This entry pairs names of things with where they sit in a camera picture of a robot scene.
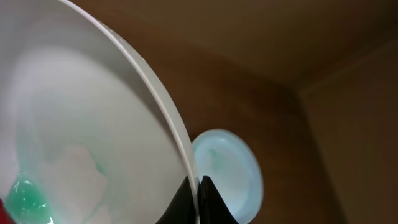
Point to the red plastic tray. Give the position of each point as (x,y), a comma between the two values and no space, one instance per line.
(4,216)

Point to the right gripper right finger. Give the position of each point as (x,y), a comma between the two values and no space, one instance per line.
(213,209)

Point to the white plate with green stain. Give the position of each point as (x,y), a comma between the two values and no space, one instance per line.
(86,120)

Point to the light blue plate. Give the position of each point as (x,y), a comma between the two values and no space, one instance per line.
(233,168)

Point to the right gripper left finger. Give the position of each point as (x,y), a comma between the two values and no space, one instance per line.
(181,209)

